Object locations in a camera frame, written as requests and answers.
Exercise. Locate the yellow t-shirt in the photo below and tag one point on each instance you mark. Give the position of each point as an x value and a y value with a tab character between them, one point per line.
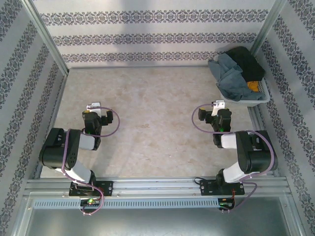
252	86

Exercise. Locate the slanted aluminium frame post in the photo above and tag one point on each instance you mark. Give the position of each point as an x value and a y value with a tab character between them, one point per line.
49	41
268	27

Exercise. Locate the left controller board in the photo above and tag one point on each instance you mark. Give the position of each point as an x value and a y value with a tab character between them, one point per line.
89	202

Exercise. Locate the right controller board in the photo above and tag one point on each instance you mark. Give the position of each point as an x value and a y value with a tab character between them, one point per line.
225	201

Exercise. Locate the aluminium table back rail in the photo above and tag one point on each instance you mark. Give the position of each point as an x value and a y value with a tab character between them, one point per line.
147	66

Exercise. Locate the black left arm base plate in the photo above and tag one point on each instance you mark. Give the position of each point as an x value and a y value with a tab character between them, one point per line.
105	188

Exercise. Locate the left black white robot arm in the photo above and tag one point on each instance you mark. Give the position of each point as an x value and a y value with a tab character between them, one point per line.
55	147

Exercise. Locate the grey t-shirt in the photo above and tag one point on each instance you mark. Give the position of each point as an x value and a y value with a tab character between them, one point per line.
229	78

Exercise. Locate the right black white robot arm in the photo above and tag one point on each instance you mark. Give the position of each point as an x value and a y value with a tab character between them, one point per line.
258	157

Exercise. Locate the controller board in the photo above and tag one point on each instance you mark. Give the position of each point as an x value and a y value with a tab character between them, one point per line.
225	201
89	202

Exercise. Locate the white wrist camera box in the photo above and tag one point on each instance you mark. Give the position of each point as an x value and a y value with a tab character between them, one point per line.
219	104
93	105

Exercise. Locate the white plastic basket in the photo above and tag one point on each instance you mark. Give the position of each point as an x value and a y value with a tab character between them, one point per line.
264	94

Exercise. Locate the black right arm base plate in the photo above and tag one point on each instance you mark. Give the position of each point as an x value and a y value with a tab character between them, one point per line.
209	188

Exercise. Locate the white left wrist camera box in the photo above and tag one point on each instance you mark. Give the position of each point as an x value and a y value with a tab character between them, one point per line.
93	105

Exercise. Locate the aluminium mounting rail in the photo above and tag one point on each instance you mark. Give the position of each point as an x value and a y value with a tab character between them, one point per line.
157	186

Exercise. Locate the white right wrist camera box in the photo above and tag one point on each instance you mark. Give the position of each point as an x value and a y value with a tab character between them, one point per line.
219	104

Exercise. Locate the sheet metal tray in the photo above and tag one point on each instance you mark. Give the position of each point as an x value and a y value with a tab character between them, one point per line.
157	221

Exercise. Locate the black t-shirt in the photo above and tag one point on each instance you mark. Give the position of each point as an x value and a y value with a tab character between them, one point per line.
246	61

